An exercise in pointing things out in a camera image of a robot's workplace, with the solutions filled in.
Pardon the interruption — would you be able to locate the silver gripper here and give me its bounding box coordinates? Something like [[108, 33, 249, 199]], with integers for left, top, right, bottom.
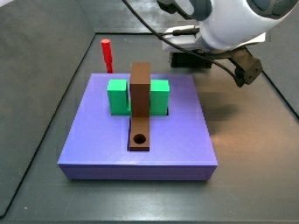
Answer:
[[163, 25, 267, 54]]

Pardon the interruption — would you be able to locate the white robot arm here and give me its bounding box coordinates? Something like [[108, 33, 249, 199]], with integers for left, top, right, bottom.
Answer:
[[156, 0, 299, 53]]

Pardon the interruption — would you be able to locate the black angled fixture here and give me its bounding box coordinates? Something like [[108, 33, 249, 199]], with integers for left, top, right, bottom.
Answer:
[[169, 52, 212, 68]]

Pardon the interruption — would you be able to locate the red hexagonal peg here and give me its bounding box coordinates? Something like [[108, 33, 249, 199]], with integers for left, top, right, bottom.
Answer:
[[100, 38, 113, 74]]

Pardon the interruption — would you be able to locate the green U-shaped block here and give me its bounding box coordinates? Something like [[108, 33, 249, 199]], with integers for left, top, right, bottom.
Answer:
[[107, 79, 171, 116]]

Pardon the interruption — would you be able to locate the brown L-shaped block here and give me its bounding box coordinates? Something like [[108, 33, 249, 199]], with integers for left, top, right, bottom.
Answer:
[[128, 62, 151, 151]]

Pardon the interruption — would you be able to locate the purple base block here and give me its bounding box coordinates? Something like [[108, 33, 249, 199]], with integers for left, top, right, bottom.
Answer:
[[57, 73, 217, 180]]

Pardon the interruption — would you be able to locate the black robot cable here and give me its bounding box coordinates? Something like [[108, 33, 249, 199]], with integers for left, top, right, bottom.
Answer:
[[120, 0, 239, 81]]

